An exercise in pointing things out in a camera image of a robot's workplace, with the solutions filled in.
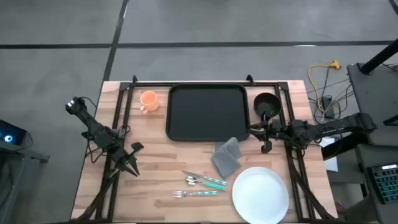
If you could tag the white round plate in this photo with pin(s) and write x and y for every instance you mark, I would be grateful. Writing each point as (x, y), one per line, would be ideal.
(260, 196)

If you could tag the black desk leg bar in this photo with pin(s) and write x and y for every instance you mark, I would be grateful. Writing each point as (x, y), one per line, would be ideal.
(345, 147)

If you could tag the grey cloth napkin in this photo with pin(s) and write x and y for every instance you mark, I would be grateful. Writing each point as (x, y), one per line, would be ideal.
(227, 158)

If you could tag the dark grey side desk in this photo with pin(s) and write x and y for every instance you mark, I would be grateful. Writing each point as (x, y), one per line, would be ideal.
(376, 102)

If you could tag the orange plastic cup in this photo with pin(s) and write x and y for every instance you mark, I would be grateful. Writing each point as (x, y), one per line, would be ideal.
(149, 100)

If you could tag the black serving tray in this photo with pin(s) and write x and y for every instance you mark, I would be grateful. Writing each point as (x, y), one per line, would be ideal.
(206, 112)

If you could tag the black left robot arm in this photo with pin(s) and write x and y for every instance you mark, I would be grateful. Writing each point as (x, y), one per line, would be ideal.
(93, 124)

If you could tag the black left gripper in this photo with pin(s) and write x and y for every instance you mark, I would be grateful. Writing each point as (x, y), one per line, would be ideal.
(120, 154)

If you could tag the computer with blue light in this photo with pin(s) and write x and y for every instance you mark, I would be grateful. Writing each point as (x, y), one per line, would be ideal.
(14, 132)

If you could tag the grey metal side stand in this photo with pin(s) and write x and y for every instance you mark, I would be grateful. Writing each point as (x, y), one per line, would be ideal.
(31, 154)

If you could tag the black keyboard desk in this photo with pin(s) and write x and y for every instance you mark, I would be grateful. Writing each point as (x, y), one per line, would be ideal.
(362, 161)

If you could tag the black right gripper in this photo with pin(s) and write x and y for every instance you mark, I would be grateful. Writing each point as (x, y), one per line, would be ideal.
(276, 129)

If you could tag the black diagonal pole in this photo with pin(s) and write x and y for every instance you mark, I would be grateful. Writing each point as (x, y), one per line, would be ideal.
(379, 56)

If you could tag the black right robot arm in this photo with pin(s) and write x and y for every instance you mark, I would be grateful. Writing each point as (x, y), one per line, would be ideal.
(342, 123)

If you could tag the white paper sheet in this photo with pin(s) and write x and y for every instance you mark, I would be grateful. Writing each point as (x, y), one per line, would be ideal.
(332, 163)

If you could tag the black backlit keyboard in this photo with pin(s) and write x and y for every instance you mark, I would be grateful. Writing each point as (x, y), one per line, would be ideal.
(385, 183)

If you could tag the black power adapter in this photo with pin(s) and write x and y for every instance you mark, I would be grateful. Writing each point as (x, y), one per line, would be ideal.
(327, 104)

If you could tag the black bowl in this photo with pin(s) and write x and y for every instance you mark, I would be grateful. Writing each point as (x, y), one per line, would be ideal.
(267, 104)

